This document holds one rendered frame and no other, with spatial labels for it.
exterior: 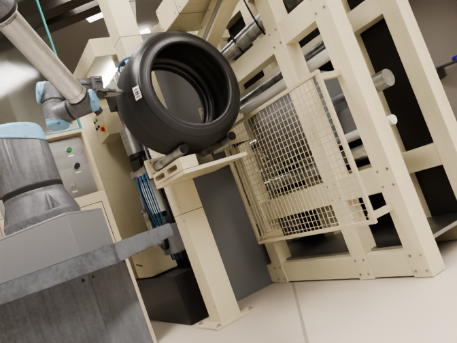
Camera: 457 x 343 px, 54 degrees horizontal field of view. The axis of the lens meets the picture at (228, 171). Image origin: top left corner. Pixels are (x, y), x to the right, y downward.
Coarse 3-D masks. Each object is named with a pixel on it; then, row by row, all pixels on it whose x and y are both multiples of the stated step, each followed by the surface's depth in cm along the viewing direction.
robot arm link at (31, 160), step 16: (0, 128) 109; (16, 128) 110; (32, 128) 113; (0, 144) 109; (16, 144) 109; (32, 144) 111; (48, 144) 117; (0, 160) 108; (16, 160) 109; (32, 160) 110; (48, 160) 114; (0, 176) 109; (16, 176) 108; (32, 176) 109; (48, 176) 112; (0, 192) 111
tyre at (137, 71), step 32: (128, 64) 206; (160, 64) 239; (192, 64) 245; (224, 64) 225; (128, 96) 204; (224, 96) 242; (128, 128) 217; (160, 128) 202; (192, 128) 207; (224, 128) 217
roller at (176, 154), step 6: (174, 150) 211; (180, 150) 206; (186, 150) 207; (168, 156) 218; (174, 156) 212; (180, 156) 211; (162, 162) 225; (168, 162) 221; (156, 168) 233; (162, 168) 231
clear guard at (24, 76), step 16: (16, 0) 253; (32, 0) 257; (32, 16) 255; (0, 32) 244; (48, 32) 257; (0, 48) 242; (16, 48) 246; (0, 64) 240; (16, 64) 244; (32, 64) 248; (0, 80) 238; (16, 80) 242; (32, 80) 246; (0, 96) 236; (16, 96) 240; (32, 96) 244; (0, 112) 234; (16, 112) 238; (32, 112) 242; (80, 128) 253
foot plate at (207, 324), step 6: (240, 306) 254; (240, 312) 241; (246, 312) 236; (228, 318) 237; (234, 318) 233; (204, 324) 244; (210, 324) 240; (216, 324) 235; (222, 324) 231; (228, 324) 229; (216, 330) 226
